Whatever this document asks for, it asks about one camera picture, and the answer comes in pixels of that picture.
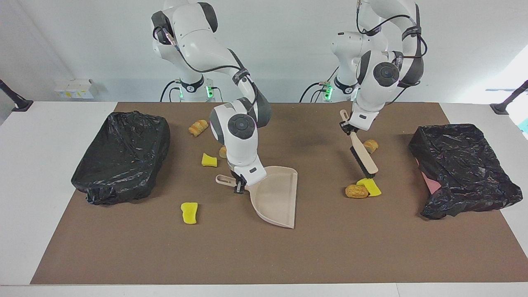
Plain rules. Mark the white wall socket box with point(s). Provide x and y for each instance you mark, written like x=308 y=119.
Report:
x=76 y=88

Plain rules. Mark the small yellow sponge piece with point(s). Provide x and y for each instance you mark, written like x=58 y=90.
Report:
x=209 y=160

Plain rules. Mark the large yellow sponge piece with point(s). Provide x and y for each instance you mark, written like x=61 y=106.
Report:
x=373 y=189

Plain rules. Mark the striped croissant bread piece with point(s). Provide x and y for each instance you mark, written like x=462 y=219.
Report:
x=198 y=128

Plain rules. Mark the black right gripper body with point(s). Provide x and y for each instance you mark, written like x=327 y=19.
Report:
x=236 y=176

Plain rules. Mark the pink plastic bin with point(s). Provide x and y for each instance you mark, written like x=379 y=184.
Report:
x=431 y=183

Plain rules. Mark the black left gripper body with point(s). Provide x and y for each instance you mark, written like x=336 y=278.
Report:
x=351 y=130

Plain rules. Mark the black camera stand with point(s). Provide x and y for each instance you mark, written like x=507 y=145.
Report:
x=14 y=99
x=509 y=100

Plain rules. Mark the small sliced bread piece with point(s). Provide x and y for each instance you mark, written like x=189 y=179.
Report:
x=222 y=152

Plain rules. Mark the beige plastic dustpan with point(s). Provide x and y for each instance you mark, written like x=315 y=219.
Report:
x=276 y=198

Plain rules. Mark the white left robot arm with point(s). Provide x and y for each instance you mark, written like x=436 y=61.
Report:
x=379 y=90

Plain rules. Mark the brown table mat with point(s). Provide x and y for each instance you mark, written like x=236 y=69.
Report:
x=264 y=255

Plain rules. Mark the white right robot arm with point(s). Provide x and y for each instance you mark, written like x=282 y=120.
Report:
x=198 y=33

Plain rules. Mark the beige hand brush black bristles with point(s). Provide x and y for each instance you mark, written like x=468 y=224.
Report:
x=365 y=154

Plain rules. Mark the yellow wavy sponge piece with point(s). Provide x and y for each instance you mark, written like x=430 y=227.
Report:
x=189 y=213

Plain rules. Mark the brown oval bun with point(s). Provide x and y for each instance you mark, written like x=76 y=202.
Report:
x=356 y=191

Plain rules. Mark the black plastic trash bag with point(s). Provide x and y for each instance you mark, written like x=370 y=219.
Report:
x=123 y=156
x=462 y=165

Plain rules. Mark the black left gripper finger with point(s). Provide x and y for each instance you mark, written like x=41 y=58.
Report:
x=344 y=126

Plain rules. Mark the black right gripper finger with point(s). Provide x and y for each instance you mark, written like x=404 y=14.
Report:
x=239 y=187

